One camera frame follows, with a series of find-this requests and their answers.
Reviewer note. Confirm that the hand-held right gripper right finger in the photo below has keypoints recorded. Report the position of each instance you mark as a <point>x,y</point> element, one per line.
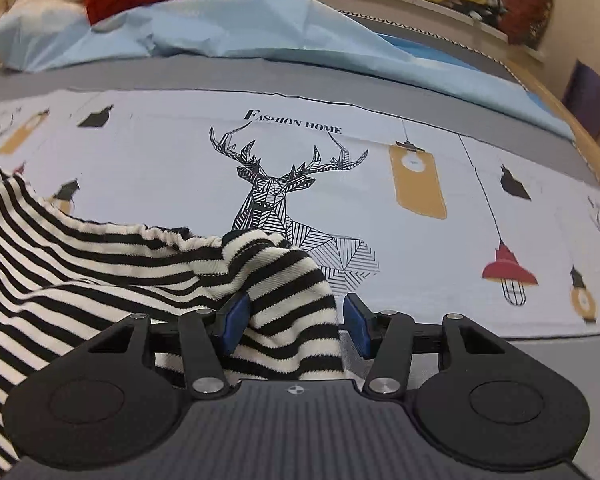
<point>355,327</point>

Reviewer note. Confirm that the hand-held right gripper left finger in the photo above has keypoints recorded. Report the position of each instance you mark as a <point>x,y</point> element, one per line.
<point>236,321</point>

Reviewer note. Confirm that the black and white striped hoodie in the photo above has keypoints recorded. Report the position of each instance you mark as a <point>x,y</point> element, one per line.
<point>80,270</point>

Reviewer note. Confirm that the deer printed bed sheet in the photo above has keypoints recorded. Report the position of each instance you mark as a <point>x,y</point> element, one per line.
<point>180,160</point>

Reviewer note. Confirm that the light blue quilt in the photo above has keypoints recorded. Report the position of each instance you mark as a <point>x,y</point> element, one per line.
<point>230,25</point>

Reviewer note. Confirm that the purple cushion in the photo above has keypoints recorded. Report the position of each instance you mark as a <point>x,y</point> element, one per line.
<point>587,100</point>

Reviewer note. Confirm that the dark red cushion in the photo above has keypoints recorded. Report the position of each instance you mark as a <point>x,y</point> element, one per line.
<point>527,5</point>

